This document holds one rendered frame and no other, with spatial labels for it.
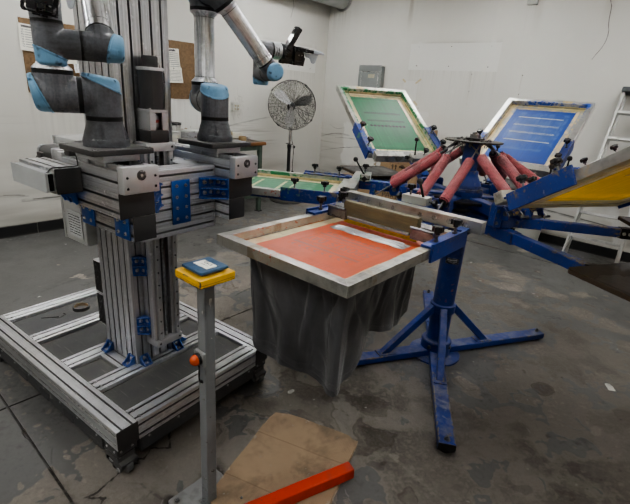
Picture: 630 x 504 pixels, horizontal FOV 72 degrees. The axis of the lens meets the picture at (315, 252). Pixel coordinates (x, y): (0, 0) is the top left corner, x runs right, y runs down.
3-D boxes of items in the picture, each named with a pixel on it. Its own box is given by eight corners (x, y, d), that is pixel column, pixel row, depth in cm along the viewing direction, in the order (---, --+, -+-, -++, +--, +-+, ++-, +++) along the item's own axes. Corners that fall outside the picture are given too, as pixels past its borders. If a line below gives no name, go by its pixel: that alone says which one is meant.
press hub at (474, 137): (449, 379, 249) (499, 137, 204) (391, 351, 273) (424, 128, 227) (475, 353, 278) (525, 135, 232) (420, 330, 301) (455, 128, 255)
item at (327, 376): (334, 401, 145) (346, 283, 131) (245, 347, 172) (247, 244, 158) (339, 397, 148) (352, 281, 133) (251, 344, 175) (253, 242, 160)
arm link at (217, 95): (205, 117, 180) (204, 82, 175) (196, 114, 191) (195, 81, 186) (232, 118, 186) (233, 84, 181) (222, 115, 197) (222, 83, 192)
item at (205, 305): (202, 541, 150) (195, 289, 118) (167, 502, 164) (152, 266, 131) (250, 501, 166) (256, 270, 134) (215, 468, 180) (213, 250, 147)
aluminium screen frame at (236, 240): (347, 299, 120) (348, 286, 119) (216, 243, 155) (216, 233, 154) (463, 242, 177) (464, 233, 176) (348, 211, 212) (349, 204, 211)
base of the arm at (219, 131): (189, 138, 189) (189, 114, 186) (216, 137, 201) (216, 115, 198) (213, 142, 181) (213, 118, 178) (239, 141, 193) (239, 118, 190)
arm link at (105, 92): (125, 118, 147) (122, 75, 143) (80, 116, 141) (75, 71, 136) (121, 115, 157) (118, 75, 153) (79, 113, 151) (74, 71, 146)
